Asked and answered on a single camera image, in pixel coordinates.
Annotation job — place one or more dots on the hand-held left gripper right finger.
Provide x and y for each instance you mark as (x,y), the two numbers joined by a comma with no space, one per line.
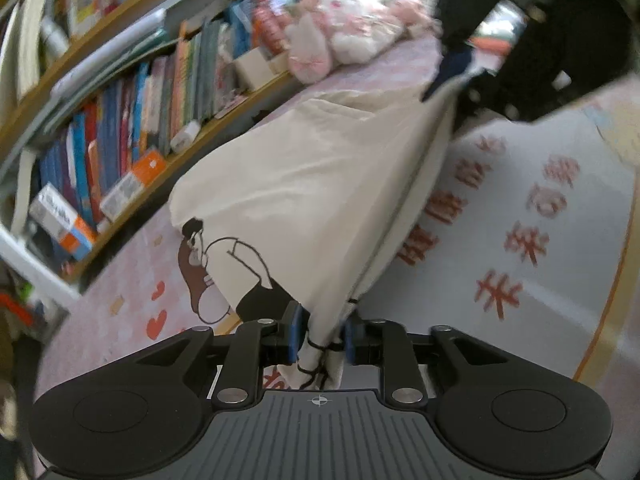
(350,337)

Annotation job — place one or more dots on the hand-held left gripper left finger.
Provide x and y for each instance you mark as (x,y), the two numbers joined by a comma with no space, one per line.
(296,332)

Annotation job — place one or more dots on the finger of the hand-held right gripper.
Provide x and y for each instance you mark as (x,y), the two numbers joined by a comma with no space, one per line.
(455,65)

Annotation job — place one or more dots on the beige printed t-shirt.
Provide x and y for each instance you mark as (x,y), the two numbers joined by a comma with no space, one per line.
(310,185)

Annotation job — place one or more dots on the white pink plush bunny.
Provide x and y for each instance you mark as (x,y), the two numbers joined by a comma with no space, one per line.
(350,35)

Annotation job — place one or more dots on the pink plush toy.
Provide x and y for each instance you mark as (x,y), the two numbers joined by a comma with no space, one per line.
(307,55)

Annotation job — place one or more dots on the beige pen holder box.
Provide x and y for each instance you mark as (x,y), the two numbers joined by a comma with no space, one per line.
(255,67)

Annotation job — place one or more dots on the bookshelf with wooden boards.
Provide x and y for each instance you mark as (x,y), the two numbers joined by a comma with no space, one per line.
(220,127)

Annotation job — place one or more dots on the long white orange carton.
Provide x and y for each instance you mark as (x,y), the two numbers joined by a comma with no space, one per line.
(135,180)

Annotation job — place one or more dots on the white charger plug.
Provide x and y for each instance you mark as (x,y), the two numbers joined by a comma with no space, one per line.
(185,136)

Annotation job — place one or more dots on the pink notepad with clips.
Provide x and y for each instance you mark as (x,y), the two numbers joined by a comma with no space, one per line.
(230,105)

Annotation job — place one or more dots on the tall white orange toothbrush box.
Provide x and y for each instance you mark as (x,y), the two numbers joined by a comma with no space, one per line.
(60,220)

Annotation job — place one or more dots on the row of colourful books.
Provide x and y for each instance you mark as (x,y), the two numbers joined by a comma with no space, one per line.
(150,105)

